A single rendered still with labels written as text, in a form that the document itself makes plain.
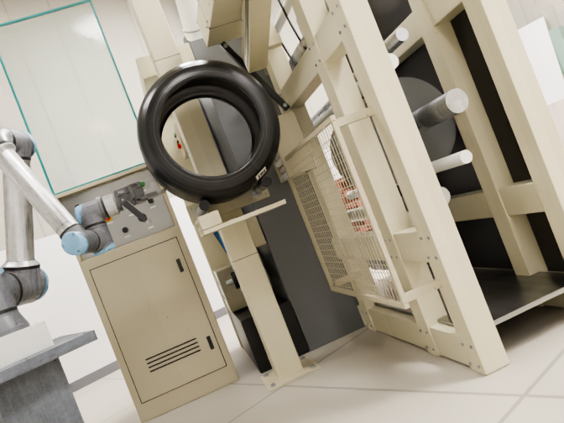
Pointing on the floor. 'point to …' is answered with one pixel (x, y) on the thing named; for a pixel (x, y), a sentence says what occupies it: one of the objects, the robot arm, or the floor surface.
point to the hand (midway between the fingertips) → (165, 190)
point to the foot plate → (289, 375)
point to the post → (205, 164)
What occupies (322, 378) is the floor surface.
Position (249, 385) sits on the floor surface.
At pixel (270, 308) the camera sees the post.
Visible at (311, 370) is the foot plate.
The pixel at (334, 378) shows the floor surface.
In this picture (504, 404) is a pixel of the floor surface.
